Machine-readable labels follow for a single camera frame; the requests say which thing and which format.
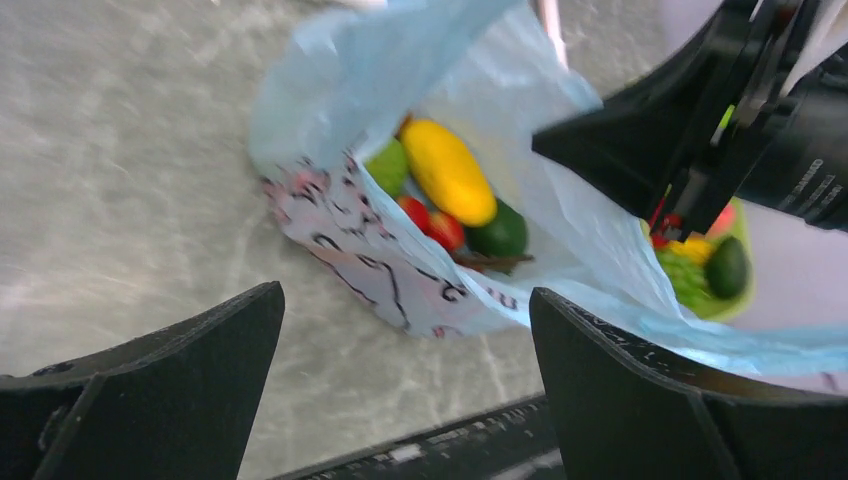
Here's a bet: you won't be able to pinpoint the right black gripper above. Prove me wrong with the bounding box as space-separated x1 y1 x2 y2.
532 1 847 240

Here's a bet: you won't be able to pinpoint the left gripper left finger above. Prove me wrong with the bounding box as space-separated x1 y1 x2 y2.
1 282 285 479

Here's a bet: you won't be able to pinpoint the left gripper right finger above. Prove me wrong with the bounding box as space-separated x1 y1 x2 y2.
529 288 847 479

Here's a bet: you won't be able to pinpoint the light blue plastic bag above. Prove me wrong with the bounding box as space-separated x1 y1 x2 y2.
248 1 847 375

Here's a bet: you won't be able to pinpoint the fake peach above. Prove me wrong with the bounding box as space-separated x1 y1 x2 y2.
704 202 736 239

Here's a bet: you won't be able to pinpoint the fake yellow banana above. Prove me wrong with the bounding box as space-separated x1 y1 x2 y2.
665 237 716 267

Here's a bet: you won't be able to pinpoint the fake green grapes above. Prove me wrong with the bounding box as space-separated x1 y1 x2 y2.
656 250 709 312

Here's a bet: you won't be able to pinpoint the fake avocado dark green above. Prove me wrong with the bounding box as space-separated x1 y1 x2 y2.
704 236 750 300

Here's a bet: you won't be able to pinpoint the fake dark avocado in bag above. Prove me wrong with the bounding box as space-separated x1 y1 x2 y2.
465 198 528 258

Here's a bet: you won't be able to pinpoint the fake yellow lemon in bag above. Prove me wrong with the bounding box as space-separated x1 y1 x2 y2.
399 119 497 227

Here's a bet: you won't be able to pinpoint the fake green lime in bag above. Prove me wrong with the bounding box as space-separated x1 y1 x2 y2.
365 139 409 198

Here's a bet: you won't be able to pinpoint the green plastic basket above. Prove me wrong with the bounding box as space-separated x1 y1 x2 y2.
639 197 757 324

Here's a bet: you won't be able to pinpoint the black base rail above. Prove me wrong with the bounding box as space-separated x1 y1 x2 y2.
280 395 566 480

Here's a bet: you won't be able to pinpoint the white PVC pipe frame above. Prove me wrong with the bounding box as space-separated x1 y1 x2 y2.
534 0 569 70

